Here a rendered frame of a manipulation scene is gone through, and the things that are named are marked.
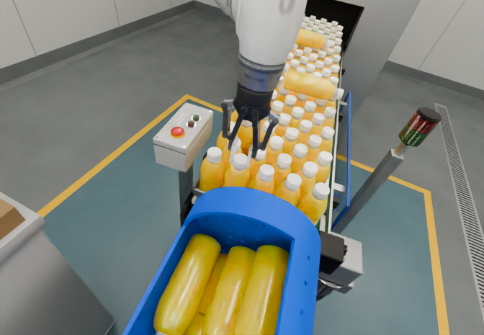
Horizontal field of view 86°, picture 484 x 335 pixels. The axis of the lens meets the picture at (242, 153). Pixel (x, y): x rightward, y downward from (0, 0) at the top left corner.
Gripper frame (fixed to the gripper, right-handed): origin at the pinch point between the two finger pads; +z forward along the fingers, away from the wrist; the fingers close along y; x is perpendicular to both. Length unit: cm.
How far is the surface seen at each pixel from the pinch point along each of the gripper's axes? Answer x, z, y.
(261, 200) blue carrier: -19.0, -9.2, 8.3
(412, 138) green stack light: 24, -4, 44
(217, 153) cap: 0.2, 3.1, -6.6
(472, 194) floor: 161, 113, 191
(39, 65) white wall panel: 137, 108, -251
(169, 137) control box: 1.1, 4.2, -21.2
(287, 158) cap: 6.7, 3.0, 11.6
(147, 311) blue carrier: -37.5, 7.1, -4.2
